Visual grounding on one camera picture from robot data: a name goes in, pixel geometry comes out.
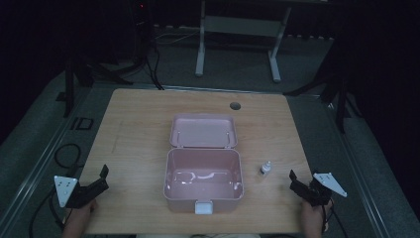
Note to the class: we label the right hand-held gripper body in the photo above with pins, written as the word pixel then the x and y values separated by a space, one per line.
pixel 318 191

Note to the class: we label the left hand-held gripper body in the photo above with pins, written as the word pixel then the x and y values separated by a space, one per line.
pixel 79 195

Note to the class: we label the person's left hand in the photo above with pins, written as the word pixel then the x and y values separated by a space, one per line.
pixel 88 208

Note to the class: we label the person's right hand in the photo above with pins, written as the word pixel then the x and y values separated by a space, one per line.
pixel 312 214

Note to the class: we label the small clear dropper bottle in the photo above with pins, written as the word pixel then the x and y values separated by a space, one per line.
pixel 265 168

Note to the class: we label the pink plastic box with lid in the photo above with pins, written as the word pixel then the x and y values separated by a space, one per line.
pixel 204 185

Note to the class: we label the black tripod stand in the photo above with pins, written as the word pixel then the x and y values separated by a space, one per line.
pixel 99 71
pixel 340 92

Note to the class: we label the white metal stand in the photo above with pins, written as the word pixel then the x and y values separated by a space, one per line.
pixel 241 28

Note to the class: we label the metal floor rail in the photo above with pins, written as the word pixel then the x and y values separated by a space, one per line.
pixel 356 165
pixel 46 155

